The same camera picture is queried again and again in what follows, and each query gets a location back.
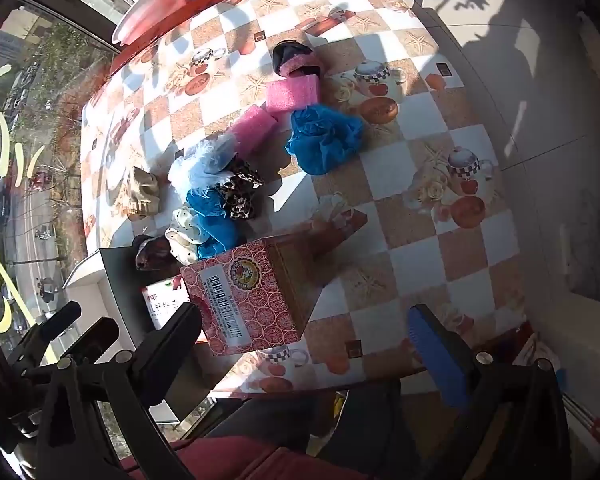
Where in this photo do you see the person's leg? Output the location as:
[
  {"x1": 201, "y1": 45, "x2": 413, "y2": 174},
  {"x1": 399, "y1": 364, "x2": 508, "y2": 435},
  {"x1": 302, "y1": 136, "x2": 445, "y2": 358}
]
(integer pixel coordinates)
[{"x1": 205, "y1": 377, "x2": 431, "y2": 480}]

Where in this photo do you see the person's red garment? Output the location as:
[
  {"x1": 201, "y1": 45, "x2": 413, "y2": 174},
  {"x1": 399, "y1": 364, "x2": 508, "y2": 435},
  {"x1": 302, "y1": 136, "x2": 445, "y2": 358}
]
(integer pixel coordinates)
[{"x1": 120, "y1": 435, "x2": 371, "y2": 480}]

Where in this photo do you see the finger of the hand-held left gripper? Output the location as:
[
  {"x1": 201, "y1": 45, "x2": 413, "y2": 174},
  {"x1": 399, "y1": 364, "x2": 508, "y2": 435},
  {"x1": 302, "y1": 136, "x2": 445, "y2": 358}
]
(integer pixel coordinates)
[
  {"x1": 7, "y1": 301, "x2": 83, "y2": 367},
  {"x1": 70, "y1": 317, "x2": 121, "y2": 361}
]

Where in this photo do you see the pink foam piece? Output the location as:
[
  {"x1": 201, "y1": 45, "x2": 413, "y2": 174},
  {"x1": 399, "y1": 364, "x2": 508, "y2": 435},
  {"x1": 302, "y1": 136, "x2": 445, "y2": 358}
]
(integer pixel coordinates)
[
  {"x1": 230, "y1": 105, "x2": 281, "y2": 153},
  {"x1": 265, "y1": 75, "x2": 321, "y2": 113}
]

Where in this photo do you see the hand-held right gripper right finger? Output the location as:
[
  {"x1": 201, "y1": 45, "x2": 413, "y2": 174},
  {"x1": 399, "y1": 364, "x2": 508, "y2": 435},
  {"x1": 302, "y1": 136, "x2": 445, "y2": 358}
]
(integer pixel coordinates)
[{"x1": 407, "y1": 303, "x2": 572, "y2": 480}]

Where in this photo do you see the checkered printed tablecloth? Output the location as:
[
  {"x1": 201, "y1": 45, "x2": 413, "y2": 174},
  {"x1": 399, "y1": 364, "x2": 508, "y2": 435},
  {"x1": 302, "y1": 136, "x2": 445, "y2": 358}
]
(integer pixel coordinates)
[{"x1": 80, "y1": 0, "x2": 531, "y2": 393}]

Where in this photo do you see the red patterned carton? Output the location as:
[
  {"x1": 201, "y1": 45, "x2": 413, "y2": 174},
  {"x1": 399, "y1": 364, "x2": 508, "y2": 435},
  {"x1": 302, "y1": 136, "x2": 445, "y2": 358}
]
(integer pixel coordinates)
[{"x1": 180, "y1": 237, "x2": 326, "y2": 358}]

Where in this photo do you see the white plastic container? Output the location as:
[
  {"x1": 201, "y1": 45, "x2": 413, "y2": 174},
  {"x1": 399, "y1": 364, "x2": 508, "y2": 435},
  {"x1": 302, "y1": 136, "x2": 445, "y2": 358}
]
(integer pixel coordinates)
[{"x1": 525, "y1": 292, "x2": 600, "y2": 461}]

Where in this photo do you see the beige cloth piece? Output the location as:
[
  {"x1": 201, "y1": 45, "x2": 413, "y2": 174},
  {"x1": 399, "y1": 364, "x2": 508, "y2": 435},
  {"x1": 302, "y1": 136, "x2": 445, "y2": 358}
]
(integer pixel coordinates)
[{"x1": 125, "y1": 166, "x2": 162, "y2": 220}]

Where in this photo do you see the leopard print scrunchie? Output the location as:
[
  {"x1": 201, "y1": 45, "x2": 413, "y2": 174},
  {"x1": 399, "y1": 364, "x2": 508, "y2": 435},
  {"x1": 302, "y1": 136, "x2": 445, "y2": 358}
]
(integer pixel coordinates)
[{"x1": 219, "y1": 157, "x2": 265, "y2": 221}]

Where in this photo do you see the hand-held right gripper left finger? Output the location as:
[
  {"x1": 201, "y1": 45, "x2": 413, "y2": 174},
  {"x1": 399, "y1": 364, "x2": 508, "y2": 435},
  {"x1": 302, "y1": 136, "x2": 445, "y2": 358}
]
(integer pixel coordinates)
[{"x1": 35, "y1": 304, "x2": 203, "y2": 480}]

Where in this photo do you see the blue plastic shoe cover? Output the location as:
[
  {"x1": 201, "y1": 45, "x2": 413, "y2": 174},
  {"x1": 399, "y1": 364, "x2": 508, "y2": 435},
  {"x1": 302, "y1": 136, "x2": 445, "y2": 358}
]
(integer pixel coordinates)
[
  {"x1": 286, "y1": 105, "x2": 365, "y2": 176},
  {"x1": 185, "y1": 187, "x2": 242, "y2": 261}
]

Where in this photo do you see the white polka dot scrunchie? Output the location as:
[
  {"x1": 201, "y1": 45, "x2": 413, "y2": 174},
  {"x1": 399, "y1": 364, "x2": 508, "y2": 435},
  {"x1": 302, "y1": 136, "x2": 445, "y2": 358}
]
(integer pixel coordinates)
[{"x1": 165, "y1": 206, "x2": 208, "y2": 266}]

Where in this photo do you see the grey cardboard box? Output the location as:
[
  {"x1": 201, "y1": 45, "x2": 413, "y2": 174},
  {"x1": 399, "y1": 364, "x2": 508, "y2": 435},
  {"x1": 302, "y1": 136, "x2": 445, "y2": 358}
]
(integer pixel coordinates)
[{"x1": 62, "y1": 247, "x2": 198, "y2": 333}]

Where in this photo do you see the pink black knitted sock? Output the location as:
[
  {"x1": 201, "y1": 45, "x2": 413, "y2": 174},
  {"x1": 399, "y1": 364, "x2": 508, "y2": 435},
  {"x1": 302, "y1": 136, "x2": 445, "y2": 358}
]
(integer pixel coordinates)
[{"x1": 272, "y1": 42, "x2": 326, "y2": 81}]

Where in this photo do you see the pink plastic basin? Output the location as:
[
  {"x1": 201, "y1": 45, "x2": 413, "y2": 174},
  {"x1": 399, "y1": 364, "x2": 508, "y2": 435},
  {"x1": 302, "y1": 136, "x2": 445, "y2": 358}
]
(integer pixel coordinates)
[{"x1": 112, "y1": 0, "x2": 188, "y2": 46}]

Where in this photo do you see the dark knitted scrunchie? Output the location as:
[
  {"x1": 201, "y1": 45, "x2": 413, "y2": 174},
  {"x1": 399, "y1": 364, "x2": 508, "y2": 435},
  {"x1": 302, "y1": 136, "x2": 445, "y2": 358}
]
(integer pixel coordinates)
[{"x1": 132, "y1": 234, "x2": 173, "y2": 272}]

